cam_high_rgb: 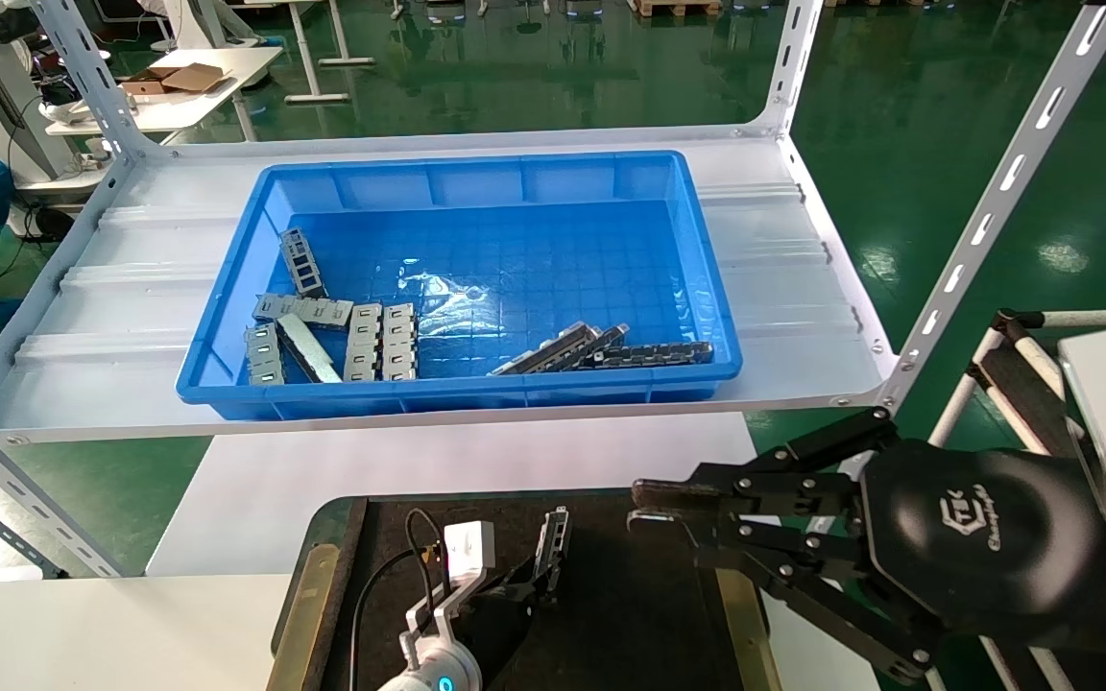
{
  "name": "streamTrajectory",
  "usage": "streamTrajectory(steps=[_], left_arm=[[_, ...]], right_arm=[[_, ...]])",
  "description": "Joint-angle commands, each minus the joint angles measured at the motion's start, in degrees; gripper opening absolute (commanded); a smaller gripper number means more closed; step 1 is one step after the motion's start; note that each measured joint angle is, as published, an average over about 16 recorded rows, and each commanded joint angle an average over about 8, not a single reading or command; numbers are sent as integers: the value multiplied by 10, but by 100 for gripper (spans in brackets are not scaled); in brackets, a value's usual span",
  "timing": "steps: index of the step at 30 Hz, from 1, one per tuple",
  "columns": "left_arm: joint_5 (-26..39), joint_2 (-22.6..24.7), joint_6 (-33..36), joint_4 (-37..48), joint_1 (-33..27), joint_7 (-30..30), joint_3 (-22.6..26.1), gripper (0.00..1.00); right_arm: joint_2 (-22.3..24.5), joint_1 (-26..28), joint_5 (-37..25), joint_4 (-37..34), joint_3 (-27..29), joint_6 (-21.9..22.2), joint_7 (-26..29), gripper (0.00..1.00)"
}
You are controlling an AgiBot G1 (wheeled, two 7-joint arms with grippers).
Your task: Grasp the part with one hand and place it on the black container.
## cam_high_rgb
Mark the open cardboard box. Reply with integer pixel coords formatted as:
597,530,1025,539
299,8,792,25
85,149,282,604
121,63,232,97

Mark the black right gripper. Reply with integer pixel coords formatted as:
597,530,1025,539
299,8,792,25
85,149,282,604
626,440,1106,685

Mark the blue plastic bin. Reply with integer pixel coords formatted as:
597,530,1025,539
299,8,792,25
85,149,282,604
176,151,744,421

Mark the perforated metal bracket part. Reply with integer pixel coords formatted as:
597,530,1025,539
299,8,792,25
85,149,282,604
534,507,571,588
252,293,355,330
343,303,384,383
381,303,419,381
488,322,604,377
591,341,715,370
280,228,328,298
563,323,631,370
244,323,285,387
275,313,344,384

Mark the white desk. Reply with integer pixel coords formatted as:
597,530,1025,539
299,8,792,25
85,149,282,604
44,46,285,145

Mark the white slotted metal rack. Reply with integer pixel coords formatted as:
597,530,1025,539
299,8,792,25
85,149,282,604
0,0,1106,582

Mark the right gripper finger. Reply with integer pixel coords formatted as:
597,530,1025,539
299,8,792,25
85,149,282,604
630,408,900,520

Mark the wooden pallet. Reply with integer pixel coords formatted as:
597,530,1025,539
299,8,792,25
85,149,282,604
630,0,722,18

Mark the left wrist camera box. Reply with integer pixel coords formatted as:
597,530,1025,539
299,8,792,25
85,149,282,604
445,521,497,584

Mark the black cable bundle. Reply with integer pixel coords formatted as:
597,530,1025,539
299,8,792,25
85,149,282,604
27,204,76,243

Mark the white desk leg frame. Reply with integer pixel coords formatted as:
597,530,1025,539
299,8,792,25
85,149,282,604
265,0,376,105

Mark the black camera cable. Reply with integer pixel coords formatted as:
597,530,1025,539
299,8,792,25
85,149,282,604
349,507,448,691

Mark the black foam pad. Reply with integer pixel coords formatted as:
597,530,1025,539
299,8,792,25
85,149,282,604
971,341,1087,452

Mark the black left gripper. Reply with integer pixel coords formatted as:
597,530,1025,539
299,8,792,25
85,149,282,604
457,561,555,691

